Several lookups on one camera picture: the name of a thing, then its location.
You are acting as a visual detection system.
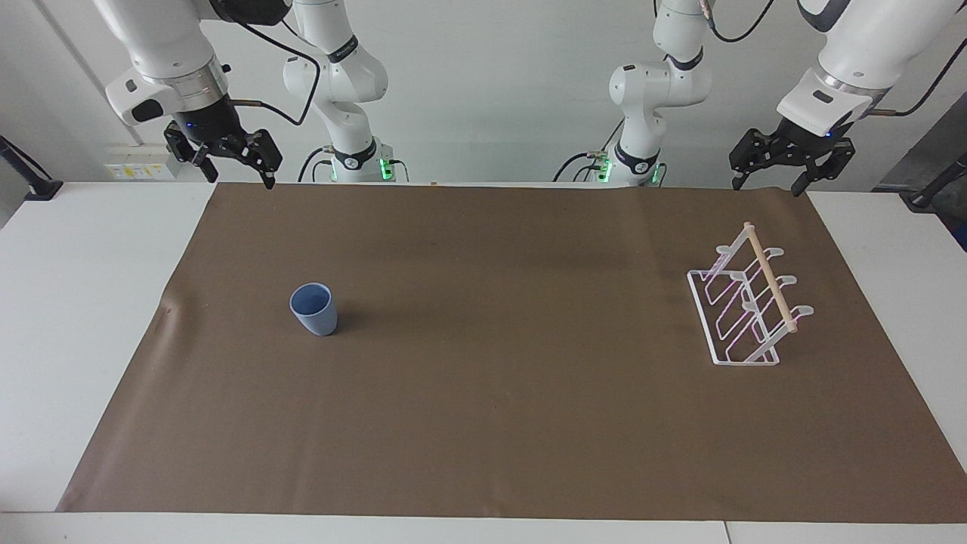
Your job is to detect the white socket strip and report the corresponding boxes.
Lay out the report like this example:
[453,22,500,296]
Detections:
[103,145,182,181]

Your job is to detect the blue cup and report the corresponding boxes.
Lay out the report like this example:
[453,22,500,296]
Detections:
[289,283,339,338]

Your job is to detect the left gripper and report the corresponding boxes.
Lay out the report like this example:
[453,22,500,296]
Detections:
[728,113,857,198]

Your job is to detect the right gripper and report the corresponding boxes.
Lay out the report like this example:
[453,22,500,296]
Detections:
[163,97,285,190]

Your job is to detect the black cable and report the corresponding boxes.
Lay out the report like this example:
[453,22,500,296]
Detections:
[703,0,780,45]
[867,36,967,119]
[552,121,626,184]
[218,6,323,128]
[297,146,338,184]

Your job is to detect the white wire cup rack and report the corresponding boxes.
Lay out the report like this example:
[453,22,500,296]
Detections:
[686,221,815,368]

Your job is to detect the black stand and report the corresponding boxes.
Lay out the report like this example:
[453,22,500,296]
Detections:
[0,134,64,202]
[899,150,967,211]

